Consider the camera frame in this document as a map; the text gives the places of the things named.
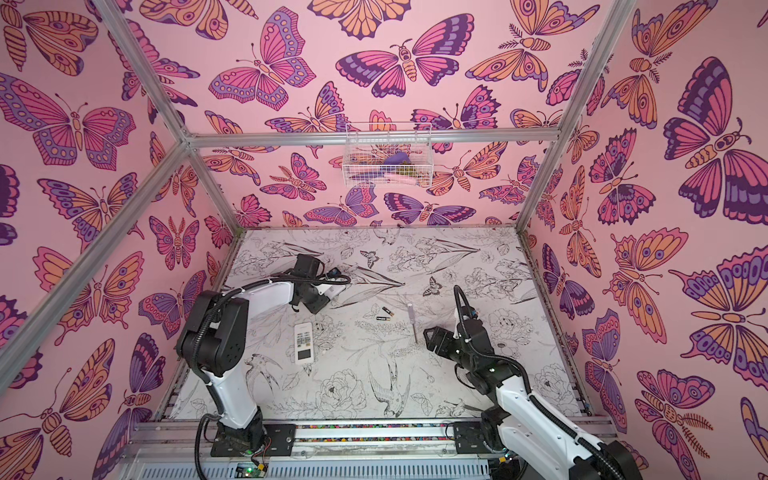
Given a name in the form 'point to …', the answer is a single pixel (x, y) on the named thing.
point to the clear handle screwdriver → (411, 318)
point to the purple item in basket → (397, 158)
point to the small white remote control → (303, 343)
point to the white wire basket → (388, 155)
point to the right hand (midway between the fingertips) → (434, 332)
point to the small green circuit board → (249, 470)
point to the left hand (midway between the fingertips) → (320, 292)
